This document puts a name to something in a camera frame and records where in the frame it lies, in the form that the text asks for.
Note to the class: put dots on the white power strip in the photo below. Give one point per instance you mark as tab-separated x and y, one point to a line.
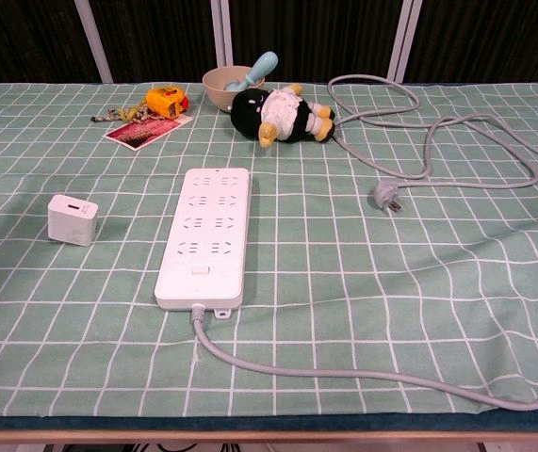
202	282

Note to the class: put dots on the red picture postcard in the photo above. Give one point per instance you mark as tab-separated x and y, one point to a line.
146	132

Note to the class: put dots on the white charger adapter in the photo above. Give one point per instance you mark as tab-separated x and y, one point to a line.
73	226

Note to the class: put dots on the black penguin plush toy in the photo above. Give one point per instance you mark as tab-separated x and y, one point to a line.
249	113

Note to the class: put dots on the white frame post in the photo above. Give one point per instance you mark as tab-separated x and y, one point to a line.
94	37
220	33
402	37

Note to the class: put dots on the green checked tablecloth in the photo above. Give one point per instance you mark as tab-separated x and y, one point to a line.
344	282

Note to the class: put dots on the light blue spoon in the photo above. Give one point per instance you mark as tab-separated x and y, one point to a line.
264	66

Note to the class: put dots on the grey three-pin plug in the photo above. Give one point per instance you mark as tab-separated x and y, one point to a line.
384	192

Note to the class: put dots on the yellow tape measure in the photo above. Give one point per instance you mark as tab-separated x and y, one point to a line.
162	100

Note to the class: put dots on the beige bowl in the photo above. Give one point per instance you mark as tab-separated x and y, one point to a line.
216	94

